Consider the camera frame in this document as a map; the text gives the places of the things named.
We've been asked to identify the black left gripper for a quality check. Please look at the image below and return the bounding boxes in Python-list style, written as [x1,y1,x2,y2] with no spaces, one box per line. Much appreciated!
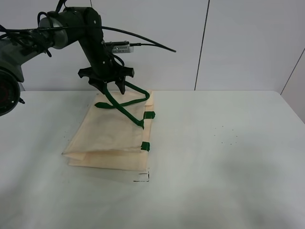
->
[78,62,134,95]

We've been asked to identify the white linen bag green handles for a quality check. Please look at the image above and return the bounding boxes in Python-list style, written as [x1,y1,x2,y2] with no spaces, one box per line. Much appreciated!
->
[62,90,155,171]

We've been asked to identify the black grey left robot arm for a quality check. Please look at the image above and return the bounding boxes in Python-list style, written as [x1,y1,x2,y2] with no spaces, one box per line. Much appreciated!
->
[0,7,134,115]

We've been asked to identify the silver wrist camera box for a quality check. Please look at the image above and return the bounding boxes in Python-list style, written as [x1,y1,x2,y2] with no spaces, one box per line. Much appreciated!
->
[105,41,134,54]

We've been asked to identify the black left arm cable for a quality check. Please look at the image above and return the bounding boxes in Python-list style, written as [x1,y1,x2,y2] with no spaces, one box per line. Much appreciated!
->
[101,26,177,53]

